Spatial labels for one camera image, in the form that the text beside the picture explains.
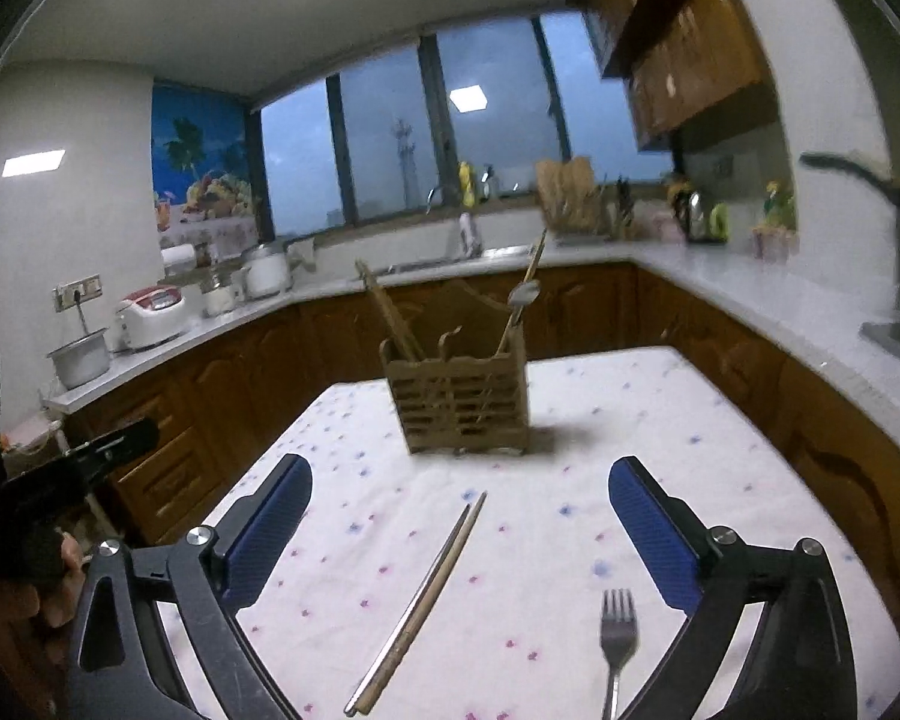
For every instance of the ceiling light panel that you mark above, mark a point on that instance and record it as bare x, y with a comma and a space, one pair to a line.
34, 163

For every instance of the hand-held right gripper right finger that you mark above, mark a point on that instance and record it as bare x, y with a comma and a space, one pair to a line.
656, 532

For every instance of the brown wooden lower cabinets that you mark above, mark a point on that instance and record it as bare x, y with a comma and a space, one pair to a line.
330, 337

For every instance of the metal pot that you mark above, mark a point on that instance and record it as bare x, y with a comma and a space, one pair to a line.
81, 361

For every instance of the metal spoon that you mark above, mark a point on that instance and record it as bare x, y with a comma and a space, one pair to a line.
525, 292

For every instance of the white kitchen countertop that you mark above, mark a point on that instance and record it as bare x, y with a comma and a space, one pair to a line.
720, 285

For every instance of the glass jar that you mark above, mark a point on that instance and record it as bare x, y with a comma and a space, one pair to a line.
221, 294

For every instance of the person's left forearm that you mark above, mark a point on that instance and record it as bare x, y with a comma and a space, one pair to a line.
7, 667

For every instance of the smooth wooden chopstick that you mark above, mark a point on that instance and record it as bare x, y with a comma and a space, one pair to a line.
390, 315

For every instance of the white and red rice cooker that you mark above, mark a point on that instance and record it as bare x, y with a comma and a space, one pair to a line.
150, 315

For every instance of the wooden utensil holder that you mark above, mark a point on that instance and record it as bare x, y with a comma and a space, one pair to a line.
457, 405

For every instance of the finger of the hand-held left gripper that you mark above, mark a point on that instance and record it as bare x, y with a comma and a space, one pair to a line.
90, 457

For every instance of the wooden dish rack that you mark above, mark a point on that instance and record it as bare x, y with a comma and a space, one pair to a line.
570, 195

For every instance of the metal fork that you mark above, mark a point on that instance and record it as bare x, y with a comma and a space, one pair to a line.
619, 637

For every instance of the metal chopstick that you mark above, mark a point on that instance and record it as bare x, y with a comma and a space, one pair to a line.
404, 615
418, 615

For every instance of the brown wooden cabinets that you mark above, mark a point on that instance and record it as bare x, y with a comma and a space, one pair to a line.
682, 52
330, 337

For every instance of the person's left hand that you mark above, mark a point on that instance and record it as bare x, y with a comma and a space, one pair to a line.
71, 551

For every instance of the colourful bottles cluster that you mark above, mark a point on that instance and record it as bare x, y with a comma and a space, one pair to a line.
776, 221

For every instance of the metal kettle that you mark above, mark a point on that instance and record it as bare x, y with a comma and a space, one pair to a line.
694, 216

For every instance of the wall socket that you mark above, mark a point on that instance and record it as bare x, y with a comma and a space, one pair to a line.
79, 294

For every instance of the brown wooden upper cabinets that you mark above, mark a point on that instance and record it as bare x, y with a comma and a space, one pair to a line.
682, 52

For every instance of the floral white tablecloth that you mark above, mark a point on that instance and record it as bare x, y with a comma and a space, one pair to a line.
532, 540

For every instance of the tropical wall poster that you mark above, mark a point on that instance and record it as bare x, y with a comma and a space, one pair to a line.
202, 165

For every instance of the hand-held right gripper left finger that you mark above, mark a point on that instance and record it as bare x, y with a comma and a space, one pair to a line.
266, 532

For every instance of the knife block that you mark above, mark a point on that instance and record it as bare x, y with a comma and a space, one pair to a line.
625, 210

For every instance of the kitchen window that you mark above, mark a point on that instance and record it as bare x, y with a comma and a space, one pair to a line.
487, 135

